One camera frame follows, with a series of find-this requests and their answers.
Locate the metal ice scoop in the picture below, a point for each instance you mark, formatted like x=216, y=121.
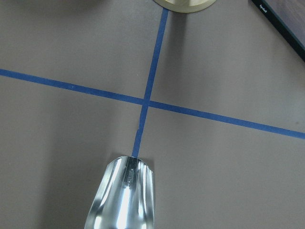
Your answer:
x=125, y=197

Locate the wooden mug tree stand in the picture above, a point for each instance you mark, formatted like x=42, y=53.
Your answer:
x=185, y=6

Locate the black tray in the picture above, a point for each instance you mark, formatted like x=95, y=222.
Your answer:
x=288, y=17

